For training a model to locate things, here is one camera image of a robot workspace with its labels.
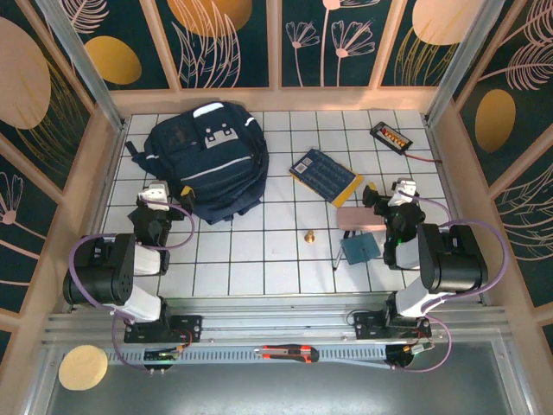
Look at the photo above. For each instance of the navy blue backpack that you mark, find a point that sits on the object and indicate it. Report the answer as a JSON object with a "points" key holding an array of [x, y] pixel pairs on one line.
{"points": [[216, 173]]}

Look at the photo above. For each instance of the blue and yellow book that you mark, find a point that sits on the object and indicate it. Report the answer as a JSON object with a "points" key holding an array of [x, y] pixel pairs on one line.
{"points": [[324, 175]]}

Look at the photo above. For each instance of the thin silver pen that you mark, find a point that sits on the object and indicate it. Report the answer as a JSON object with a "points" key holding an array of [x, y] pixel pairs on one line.
{"points": [[337, 263]]}

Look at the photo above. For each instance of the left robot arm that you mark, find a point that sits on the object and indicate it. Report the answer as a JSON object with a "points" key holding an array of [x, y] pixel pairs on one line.
{"points": [[112, 263]]}

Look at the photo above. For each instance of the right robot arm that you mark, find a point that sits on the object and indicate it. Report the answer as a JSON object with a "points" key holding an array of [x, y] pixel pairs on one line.
{"points": [[453, 255]]}

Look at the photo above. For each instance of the black board with orange connectors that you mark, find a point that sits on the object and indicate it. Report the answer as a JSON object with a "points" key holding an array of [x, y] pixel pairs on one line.
{"points": [[391, 136]]}

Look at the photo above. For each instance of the small brass cone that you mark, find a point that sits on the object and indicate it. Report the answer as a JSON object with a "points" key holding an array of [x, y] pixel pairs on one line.
{"points": [[309, 238]]}

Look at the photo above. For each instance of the black controller board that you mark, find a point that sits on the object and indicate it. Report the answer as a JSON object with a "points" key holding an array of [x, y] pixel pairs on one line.
{"points": [[406, 354], [162, 355]]}

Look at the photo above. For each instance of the round cork disc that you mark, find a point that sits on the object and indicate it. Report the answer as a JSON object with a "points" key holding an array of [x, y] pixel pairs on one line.
{"points": [[83, 367]]}

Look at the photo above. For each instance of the red and black utility knife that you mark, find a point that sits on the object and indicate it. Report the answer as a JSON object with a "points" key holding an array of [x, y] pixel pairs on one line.
{"points": [[289, 353]]}

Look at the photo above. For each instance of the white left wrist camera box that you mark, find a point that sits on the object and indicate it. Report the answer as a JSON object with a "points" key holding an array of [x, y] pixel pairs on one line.
{"points": [[153, 193]]}

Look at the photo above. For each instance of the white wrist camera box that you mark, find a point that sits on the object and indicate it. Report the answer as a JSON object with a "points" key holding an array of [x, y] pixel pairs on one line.
{"points": [[153, 193], [404, 190]]}

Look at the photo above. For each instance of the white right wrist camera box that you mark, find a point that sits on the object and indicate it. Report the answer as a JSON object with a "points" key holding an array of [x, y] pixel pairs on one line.
{"points": [[404, 190]]}

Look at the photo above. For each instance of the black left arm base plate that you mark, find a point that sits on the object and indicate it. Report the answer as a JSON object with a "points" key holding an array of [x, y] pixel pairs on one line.
{"points": [[190, 328]]}

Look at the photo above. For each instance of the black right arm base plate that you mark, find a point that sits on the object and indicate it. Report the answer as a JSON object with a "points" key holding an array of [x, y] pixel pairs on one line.
{"points": [[367, 324]]}

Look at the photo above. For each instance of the aluminium rail frame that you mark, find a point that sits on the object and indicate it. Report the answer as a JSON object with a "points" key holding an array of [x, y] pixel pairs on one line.
{"points": [[276, 320]]}

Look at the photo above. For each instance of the aluminium frame post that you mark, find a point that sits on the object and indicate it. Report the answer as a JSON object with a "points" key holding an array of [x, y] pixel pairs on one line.
{"points": [[458, 65], [82, 60]]}

